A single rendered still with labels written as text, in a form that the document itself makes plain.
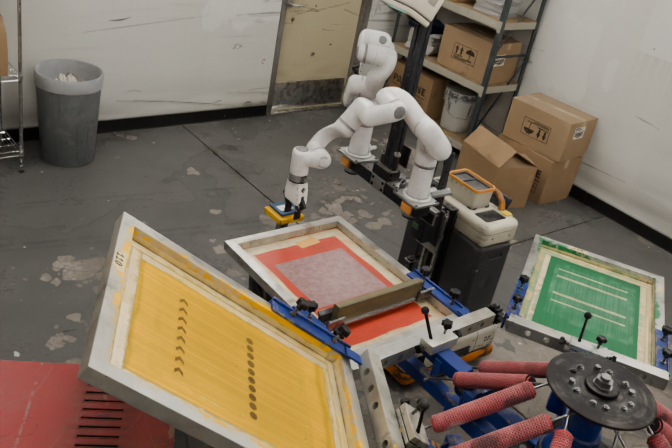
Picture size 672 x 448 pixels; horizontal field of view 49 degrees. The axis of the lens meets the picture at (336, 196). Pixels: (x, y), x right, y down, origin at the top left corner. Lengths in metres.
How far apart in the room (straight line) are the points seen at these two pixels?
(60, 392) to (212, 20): 4.52
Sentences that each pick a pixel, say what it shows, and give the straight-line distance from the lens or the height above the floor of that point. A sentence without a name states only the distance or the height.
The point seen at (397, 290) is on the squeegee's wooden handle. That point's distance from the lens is 2.75.
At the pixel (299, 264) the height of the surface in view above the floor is 0.96.
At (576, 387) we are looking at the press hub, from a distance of 2.15.
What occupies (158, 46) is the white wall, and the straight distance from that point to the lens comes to 6.08.
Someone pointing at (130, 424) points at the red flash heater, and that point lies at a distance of 2.02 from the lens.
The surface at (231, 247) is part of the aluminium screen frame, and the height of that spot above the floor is 0.99.
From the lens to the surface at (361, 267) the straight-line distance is 3.01.
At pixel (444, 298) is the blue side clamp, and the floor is 1.00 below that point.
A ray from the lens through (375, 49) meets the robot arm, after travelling 3.21.
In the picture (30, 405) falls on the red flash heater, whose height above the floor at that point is 1.10.
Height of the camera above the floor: 2.54
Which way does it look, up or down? 27 degrees down
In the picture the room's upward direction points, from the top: 12 degrees clockwise
